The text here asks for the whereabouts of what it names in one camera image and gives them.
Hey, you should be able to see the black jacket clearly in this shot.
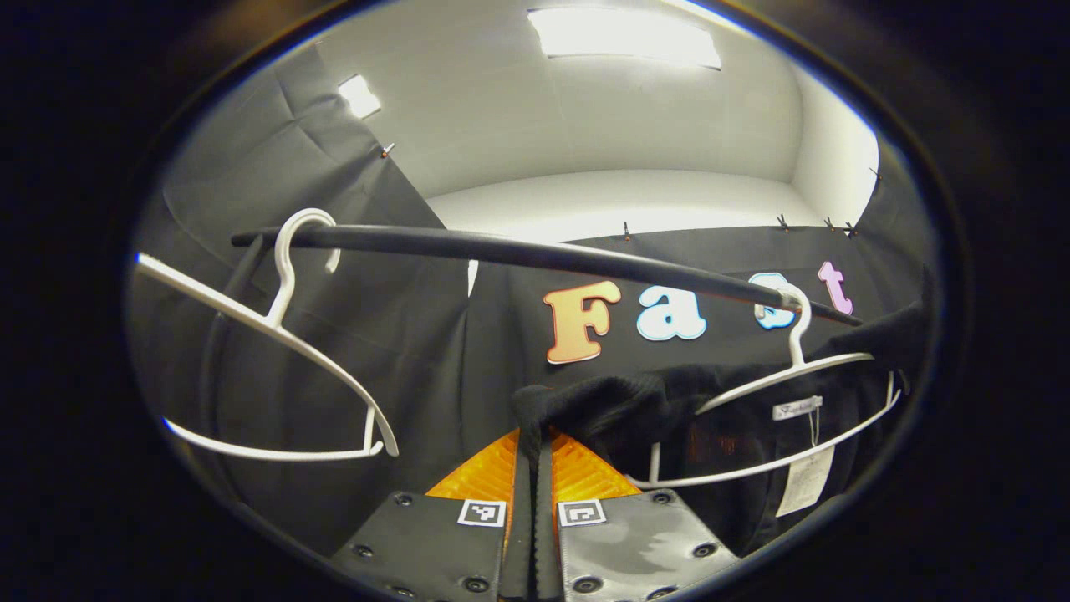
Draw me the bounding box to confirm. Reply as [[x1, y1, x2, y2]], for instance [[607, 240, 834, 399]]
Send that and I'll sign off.
[[512, 301, 929, 557]]

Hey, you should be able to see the white clothes hanger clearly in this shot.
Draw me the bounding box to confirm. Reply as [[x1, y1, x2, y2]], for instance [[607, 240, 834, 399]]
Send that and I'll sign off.
[[134, 207, 400, 462], [627, 283, 904, 490]]

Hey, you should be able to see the small ceiling light panel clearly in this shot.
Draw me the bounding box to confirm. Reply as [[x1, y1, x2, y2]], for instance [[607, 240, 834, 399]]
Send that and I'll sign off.
[[338, 74, 382, 120]]

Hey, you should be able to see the black clothes rail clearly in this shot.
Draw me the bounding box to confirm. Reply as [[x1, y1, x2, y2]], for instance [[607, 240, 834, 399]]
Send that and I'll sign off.
[[196, 224, 864, 477]]

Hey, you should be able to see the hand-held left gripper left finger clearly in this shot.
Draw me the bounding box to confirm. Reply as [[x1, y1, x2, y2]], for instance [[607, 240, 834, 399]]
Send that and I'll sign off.
[[330, 429, 536, 602]]

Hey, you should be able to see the black backdrop cloth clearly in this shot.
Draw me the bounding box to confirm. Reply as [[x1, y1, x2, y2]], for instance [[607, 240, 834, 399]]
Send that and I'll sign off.
[[125, 42, 941, 557]]

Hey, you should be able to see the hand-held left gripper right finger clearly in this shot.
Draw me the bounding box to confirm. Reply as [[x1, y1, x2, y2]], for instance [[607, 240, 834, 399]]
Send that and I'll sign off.
[[535, 431, 741, 602]]

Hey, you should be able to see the white paper garment tag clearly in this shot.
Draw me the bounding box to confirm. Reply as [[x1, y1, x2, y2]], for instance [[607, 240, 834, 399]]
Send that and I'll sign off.
[[776, 447, 837, 518]]

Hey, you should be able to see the large ceiling light panel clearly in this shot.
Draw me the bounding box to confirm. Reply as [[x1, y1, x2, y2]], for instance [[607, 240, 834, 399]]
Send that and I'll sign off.
[[527, 7, 721, 69]]

